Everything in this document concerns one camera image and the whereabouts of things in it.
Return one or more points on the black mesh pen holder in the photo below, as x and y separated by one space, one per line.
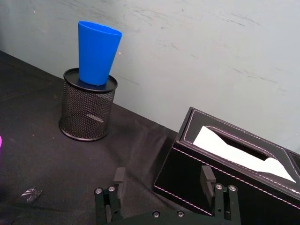
86 110

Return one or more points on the black table cloth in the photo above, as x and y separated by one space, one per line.
51 152

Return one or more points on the purple plastic object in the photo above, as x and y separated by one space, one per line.
0 143

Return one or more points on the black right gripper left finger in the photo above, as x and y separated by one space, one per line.
114 201

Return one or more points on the white tissue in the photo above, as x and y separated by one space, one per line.
236 152

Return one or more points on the blue plastic cup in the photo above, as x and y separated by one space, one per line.
97 54

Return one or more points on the black leather tissue box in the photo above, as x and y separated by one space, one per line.
225 168

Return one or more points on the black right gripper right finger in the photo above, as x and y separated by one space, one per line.
214 194

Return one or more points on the crumpled black plastic scrap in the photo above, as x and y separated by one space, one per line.
30 194

